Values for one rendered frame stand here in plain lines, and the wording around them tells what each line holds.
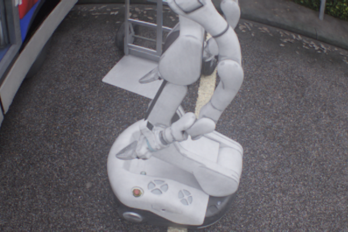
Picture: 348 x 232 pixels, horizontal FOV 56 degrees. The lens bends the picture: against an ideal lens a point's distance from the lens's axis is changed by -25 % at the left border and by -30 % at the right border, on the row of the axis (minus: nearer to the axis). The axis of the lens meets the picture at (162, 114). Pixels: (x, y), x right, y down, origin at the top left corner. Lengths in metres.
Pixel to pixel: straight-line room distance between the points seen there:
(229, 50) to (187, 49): 0.26
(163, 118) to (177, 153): 0.17
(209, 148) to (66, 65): 1.57
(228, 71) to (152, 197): 0.83
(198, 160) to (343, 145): 1.45
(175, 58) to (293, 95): 1.72
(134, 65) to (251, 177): 1.24
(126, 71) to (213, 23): 1.90
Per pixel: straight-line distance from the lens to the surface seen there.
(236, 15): 1.73
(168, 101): 1.74
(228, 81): 1.35
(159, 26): 2.90
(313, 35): 4.00
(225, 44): 1.28
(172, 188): 1.98
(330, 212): 2.52
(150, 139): 1.62
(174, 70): 1.58
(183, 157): 1.91
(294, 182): 2.55
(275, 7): 4.17
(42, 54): 3.31
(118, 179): 2.02
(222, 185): 2.04
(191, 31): 1.50
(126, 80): 3.00
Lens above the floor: 1.98
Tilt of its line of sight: 46 degrees down
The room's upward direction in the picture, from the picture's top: 1 degrees clockwise
